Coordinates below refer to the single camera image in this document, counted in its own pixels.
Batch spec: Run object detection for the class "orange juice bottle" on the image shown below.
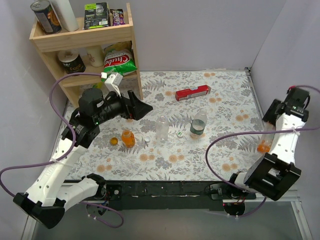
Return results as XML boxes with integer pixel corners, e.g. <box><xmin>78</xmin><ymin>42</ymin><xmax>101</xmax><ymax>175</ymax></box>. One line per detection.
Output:
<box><xmin>121</xmin><ymin>129</ymin><xmax>136</xmax><ymax>148</ymax></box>

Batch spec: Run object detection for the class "clear water bottle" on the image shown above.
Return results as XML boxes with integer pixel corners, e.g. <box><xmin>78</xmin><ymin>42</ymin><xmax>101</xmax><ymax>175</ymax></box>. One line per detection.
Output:
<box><xmin>155</xmin><ymin>115</ymin><xmax>170</xmax><ymax>142</ymax></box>

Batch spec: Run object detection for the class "blue white bottle cap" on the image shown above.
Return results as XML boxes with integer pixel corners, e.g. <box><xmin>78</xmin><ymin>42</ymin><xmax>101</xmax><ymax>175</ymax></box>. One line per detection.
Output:
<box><xmin>144</xmin><ymin>136</ymin><xmax>151</xmax><ymax>144</ymax></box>

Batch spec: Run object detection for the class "gold bottle cap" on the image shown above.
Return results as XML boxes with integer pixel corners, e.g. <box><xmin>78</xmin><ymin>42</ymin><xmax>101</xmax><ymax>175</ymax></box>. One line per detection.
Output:
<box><xmin>110</xmin><ymin>137</ymin><xmax>118</xmax><ymax>146</ymax></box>

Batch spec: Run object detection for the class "white green bottle cap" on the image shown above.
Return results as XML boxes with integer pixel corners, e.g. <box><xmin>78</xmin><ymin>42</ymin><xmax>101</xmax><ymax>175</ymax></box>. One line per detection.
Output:
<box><xmin>176</xmin><ymin>131</ymin><xmax>184</xmax><ymax>138</ymax></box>

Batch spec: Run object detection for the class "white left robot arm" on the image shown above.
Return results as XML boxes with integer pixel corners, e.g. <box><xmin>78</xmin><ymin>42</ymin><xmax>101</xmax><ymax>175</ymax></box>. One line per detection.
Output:
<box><xmin>13</xmin><ymin>88</ymin><xmax>153</xmax><ymax>229</ymax></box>

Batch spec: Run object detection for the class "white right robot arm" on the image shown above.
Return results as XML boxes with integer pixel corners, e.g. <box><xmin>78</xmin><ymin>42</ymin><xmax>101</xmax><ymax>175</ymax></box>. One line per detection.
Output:
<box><xmin>226</xmin><ymin>86</ymin><xmax>310</xmax><ymax>201</ymax></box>

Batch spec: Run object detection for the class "yellow green tube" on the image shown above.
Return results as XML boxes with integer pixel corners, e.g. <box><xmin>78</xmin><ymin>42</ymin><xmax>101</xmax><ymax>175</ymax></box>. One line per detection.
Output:
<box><xmin>92</xmin><ymin>82</ymin><xmax>103</xmax><ymax>89</ymax></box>

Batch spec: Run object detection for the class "green white chips bag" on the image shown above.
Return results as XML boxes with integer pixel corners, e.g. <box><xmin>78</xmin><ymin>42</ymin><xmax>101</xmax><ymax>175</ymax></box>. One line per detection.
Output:
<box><xmin>103</xmin><ymin>41</ymin><xmax>138</xmax><ymax>76</ymax></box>

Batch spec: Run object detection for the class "wooden shelf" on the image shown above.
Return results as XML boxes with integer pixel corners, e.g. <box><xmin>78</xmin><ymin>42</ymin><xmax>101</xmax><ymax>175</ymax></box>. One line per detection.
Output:
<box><xmin>29</xmin><ymin>2</ymin><xmax>145</xmax><ymax>110</ymax></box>

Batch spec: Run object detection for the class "white cup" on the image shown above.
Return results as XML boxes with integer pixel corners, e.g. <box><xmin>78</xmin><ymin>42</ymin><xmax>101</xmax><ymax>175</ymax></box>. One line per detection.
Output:
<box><xmin>85</xmin><ymin>45</ymin><xmax>104</xmax><ymax>68</ymax></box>

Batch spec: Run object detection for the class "red toothpaste box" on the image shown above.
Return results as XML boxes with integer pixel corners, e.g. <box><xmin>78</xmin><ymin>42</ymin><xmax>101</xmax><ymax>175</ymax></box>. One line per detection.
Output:
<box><xmin>175</xmin><ymin>85</ymin><xmax>211</xmax><ymax>101</ymax></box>

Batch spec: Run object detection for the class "black paper cup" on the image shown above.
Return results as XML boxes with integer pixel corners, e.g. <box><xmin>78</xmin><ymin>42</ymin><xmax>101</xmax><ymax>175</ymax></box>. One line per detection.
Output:
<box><xmin>57</xmin><ymin>49</ymin><xmax>86</xmax><ymax>74</ymax></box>

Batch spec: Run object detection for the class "purple snack bar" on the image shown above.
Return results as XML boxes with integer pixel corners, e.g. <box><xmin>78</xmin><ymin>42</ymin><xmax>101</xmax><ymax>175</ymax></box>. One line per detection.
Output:
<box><xmin>110</xmin><ymin>8</ymin><xmax>125</xmax><ymax>26</ymax></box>

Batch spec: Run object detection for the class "black green box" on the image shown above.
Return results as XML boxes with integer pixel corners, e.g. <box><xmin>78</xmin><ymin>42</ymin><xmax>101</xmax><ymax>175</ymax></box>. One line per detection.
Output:
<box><xmin>83</xmin><ymin>2</ymin><xmax>111</xmax><ymax>30</ymax></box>

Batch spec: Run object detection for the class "black base bar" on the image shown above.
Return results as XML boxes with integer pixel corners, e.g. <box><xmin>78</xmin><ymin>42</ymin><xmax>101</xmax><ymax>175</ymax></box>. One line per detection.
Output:
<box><xmin>87</xmin><ymin>180</ymin><xmax>256</xmax><ymax>211</ymax></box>

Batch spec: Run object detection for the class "tin food can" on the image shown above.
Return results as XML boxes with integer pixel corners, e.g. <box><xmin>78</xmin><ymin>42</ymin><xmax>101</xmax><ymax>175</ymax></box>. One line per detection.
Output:
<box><xmin>30</xmin><ymin>0</ymin><xmax>62</xmax><ymax>35</ymax></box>

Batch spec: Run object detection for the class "white paper roll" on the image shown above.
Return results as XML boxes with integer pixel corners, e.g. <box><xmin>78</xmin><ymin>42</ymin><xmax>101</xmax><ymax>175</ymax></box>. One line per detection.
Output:
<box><xmin>50</xmin><ymin>0</ymin><xmax>79</xmax><ymax>32</ymax></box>

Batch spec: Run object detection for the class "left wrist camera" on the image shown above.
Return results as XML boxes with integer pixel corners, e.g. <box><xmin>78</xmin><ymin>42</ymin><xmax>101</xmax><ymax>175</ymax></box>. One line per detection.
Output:
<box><xmin>100</xmin><ymin>72</ymin><xmax>123</xmax><ymax>97</ymax></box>

